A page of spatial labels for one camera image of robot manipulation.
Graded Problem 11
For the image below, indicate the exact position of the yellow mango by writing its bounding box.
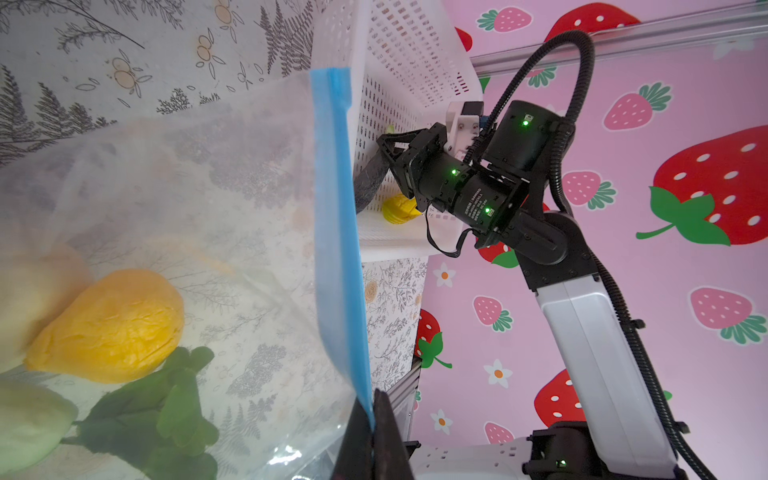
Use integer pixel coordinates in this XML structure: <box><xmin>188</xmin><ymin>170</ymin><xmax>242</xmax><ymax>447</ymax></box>
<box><xmin>381</xmin><ymin>194</ymin><xmax>422</xmax><ymax>225</ymax></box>

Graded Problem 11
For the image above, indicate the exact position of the white radish with leaves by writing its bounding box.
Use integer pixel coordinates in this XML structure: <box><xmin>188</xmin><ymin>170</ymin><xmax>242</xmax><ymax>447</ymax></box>
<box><xmin>1</xmin><ymin>347</ymin><xmax>219</xmax><ymax>479</ymax></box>

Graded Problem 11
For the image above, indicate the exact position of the clear zip bag blue zipper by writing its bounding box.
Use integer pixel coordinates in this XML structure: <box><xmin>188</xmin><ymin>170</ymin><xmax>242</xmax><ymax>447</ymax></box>
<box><xmin>1</xmin><ymin>71</ymin><xmax>372</xmax><ymax>479</ymax></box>

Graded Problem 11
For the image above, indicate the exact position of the white plastic mesh basket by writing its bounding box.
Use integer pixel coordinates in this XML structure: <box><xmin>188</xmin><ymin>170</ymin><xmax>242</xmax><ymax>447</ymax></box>
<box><xmin>311</xmin><ymin>1</ymin><xmax>482</xmax><ymax>262</ymax></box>

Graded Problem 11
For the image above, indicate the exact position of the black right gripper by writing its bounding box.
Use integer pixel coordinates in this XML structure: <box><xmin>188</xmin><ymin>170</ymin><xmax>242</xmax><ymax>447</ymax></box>
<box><xmin>354</xmin><ymin>123</ymin><xmax>529</xmax><ymax>234</ymax></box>

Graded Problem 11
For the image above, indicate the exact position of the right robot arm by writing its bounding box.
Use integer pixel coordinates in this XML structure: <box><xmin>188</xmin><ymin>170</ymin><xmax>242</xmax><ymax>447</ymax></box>
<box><xmin>355</xmin><ymin>100</ymin><xmax>686</xmax><ymax>479</ymax></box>

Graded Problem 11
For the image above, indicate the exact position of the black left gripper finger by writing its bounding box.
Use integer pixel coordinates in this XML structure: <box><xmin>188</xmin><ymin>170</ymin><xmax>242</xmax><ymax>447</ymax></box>
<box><xmin>346</xmin><ymin>389</ymin><xmax>415</xmax><ymax>480</ymax></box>

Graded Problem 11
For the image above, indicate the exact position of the beige pear shaped fruit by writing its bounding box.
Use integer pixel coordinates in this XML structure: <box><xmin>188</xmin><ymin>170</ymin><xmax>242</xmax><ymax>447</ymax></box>
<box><xmin>1</xmin><ymin>245</ymin><xmax>93</xmax><ymax>372</ymax></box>

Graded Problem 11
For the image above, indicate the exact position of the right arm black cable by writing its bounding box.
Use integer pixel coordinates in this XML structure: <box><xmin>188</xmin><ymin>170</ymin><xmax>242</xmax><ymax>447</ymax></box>
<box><xmin>424</xmin><ymin>29</ymin><xmax>718</xmax><ymax>480</ymax></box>

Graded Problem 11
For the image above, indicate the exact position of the aluminium right corner post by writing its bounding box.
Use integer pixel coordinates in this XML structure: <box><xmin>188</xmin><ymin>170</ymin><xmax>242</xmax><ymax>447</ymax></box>
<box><xmin>470</xmin><ymin>3</ymin><xmax>767</xmax><ymax>76</ymax></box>

